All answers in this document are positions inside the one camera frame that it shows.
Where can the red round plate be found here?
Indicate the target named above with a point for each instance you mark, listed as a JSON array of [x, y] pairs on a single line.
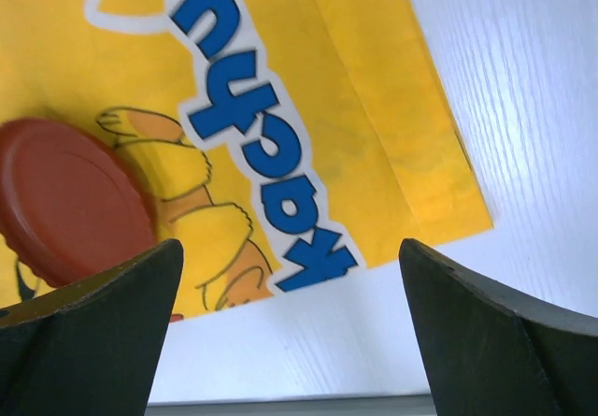
[[70, 208]]

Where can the yellow Pikachu placemat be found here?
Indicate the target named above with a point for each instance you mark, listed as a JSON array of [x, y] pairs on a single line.
[[284, 143]]

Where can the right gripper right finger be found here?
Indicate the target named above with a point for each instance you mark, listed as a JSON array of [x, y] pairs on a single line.
[[489, 349]]

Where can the aluminium front rail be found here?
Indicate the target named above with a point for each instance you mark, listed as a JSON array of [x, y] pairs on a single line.
[[369, 406]]

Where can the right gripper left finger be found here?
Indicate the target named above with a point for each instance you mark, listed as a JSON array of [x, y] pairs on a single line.
[[91, 347]]

